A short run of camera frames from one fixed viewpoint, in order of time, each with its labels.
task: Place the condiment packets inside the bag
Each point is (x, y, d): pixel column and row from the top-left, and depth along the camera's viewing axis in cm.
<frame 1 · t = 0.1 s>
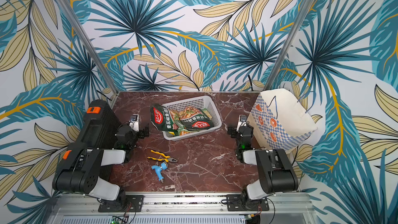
left hand: (139, 123, 92), fingers open
right hand: (240, 123, 93), fingers open
white plastic basket: (205, 102, 107), point 7 cm above the table
checkered paper bag: (279, 120, 73), point 28 cm above the table
dark green packet: (200, 122, 92), point 11 cm above the table
light green condiment packet: (190, 116, 97), point 10 cm above the table
yellow black pliers: (167, 158, 88), point 2 cm above the table
blue plastic fitting: (163, 166, 84), point 3 cm above the table
black orange tool case: (100, 124, 75), point 24 cm above the table

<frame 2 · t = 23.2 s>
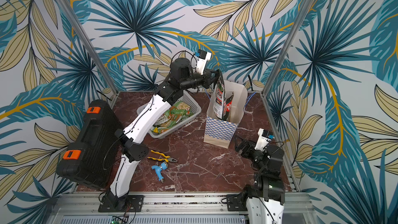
left hand: (221, 74, 67), fingers closed
right hand: (242, 138, 71), fingers open
checkered paper bag: (217, 131, 81), point 17 cm above the table
dark green packet: (219, 100, 72), point 35 cm above the table
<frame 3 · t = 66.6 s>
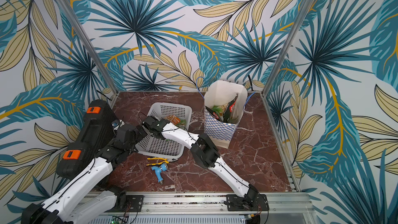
left hand: (136, 133, 82), fingers open
right hand: (170, 125, 97), fingers open
white plastic basket: (153, 146, 93), on the table
dark green packet: (214, 113, 81), point 23 cm above the table
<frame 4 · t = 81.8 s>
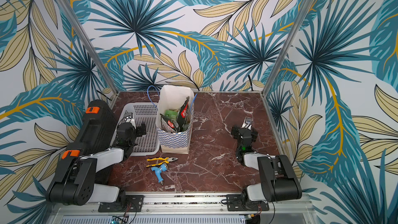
left hand: (134, 123, 91), fingers open
right hand: (245, 125, 91), fingers open
checkered paper bag: (172, 97, 94), point 19 cm above the table
